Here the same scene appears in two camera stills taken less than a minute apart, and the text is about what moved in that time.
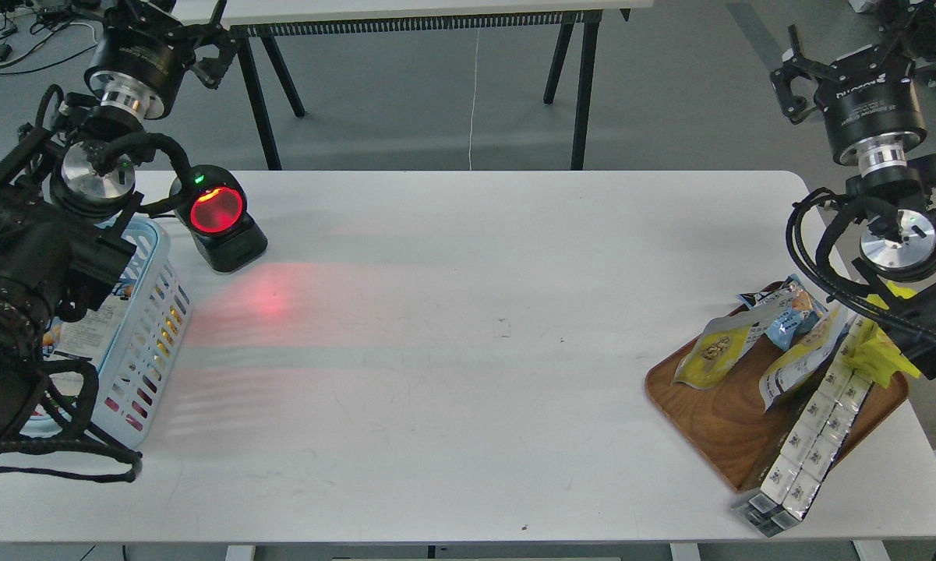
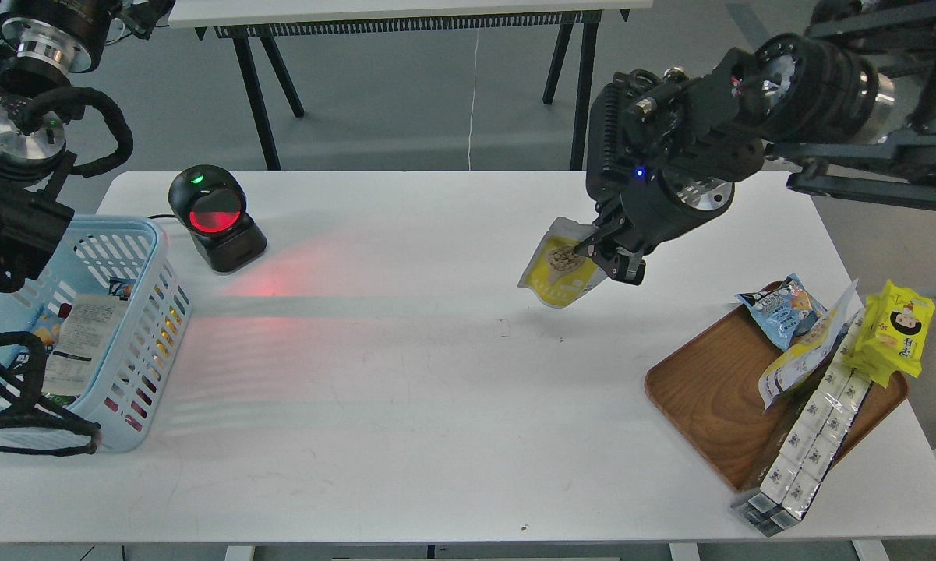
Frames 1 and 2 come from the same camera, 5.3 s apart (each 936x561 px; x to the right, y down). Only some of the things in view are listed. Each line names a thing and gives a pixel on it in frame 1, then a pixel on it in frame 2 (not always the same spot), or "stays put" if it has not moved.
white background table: x=245 y=21 stays put
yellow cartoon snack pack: x=877 y=355 stays put
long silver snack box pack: x=795 y=478 stays put
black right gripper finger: x=795 y=107 → x=602 y=235
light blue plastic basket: x=102 y=369 stays put
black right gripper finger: x=931 y=34 → x=624 y=266
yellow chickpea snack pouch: x=722 y=345 → x=557 y=273
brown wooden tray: x=728 y=424 stays put
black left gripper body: x=143 y=56 → x=665 y=150
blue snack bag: x=792 y=309 stays put
